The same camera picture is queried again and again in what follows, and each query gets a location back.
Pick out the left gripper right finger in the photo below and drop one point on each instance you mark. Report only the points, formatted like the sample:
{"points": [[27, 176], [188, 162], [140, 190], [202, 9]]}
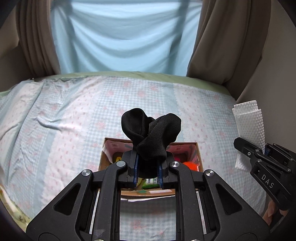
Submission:
{"points": [[207, 207]]}

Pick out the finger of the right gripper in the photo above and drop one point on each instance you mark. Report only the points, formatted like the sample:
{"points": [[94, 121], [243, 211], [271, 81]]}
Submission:
{"points": [[249, 155]]}

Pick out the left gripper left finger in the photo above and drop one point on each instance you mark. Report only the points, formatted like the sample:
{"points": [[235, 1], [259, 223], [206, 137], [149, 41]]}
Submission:
{"points": [[88, 208]]}

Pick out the white cloth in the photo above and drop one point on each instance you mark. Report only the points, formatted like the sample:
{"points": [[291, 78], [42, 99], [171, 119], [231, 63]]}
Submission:
{"points": [[249, 121]]}

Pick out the orange fluffy pompom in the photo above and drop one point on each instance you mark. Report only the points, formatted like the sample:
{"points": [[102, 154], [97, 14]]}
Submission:
{"points": [[191, 165]]}

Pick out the cardboard box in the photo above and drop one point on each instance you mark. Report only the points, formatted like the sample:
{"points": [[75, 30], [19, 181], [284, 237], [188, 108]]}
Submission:
{"points": [[113, 147]]}

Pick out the black sock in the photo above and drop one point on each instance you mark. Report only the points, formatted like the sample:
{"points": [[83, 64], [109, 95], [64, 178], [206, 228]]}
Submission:
{"points": [[150, 138]]}

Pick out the person's right hand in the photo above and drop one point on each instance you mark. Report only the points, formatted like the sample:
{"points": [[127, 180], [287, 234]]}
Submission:
{"points": [[271, 210]]}

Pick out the checkered floral bedsheet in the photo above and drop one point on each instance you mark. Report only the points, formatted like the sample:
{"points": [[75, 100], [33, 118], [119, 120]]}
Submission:
{"points": [[53, 129]]}

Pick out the green mattress cover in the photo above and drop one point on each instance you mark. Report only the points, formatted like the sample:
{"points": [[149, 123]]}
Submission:
{"points": [[187, 90]]}

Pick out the brown right curtain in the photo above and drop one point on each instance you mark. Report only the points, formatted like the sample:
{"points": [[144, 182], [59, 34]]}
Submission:
{"points": [[229, 40]]}

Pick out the brown curtain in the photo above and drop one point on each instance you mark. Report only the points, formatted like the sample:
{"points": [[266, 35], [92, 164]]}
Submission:
{"points": [[229, 40], [33, 24]]}

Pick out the light blue hanging sheet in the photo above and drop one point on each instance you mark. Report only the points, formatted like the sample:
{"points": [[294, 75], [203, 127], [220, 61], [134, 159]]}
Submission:
{"points": [[145, 36]]}

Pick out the brown left curtain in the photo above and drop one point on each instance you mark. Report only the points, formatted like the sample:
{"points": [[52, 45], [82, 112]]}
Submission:
{"points": [[33, 24]]}

